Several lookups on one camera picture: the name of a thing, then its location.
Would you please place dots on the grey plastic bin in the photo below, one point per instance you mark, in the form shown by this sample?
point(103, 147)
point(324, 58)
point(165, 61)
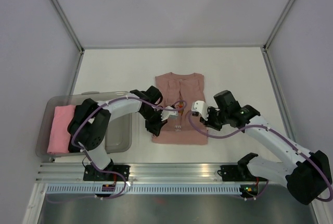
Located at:
point(118, 137)

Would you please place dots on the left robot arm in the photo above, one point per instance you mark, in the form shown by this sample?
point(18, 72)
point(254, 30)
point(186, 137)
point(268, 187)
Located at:
point(91, 119)

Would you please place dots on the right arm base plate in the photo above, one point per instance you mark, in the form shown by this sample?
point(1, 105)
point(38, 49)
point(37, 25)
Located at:
point(236, 173)

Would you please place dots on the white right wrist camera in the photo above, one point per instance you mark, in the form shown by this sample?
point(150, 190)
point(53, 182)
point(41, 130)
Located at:
point(200, 108)

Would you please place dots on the dusty pink t-shirt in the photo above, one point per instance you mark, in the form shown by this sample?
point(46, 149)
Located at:
point(180, 91)

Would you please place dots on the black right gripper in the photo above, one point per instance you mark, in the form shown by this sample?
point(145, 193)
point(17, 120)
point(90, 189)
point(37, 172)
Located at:
point(208, 123)

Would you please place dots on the pink rolled t-shirt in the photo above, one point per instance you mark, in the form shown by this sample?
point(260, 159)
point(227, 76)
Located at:
point(59, 135)

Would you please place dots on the black rolled t-shirt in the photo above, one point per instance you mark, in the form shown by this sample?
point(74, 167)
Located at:
point(72, 147)

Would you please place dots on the aluminium front rail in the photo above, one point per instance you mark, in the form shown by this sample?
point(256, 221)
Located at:
point(141, 173)

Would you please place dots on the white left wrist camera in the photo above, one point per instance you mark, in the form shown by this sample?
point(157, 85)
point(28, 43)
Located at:
point(169, 112)

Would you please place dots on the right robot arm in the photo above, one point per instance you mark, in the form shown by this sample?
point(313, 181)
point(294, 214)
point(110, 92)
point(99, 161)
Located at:
point(305, 174)

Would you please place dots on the right aluminium frame post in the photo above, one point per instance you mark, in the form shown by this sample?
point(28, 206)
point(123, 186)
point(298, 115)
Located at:
point(282, 17)

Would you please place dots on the left aluminium frame post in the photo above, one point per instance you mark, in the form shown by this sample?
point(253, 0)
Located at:
point(66, 23)

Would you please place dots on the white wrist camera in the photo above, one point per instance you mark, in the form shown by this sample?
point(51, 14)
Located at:
point(200, 108)
point(169, 112)

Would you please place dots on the aluminium frame post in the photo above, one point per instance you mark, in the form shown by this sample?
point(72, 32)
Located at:
point(66, 23)
point(282, 17)

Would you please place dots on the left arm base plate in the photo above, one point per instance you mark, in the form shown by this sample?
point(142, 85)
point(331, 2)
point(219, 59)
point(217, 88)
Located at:
point(114, 173)

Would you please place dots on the white slotted cable duct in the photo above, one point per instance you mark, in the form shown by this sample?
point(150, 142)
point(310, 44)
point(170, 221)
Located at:
point(163, 189)

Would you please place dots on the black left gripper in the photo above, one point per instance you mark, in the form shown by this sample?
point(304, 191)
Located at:
point(154, 128)

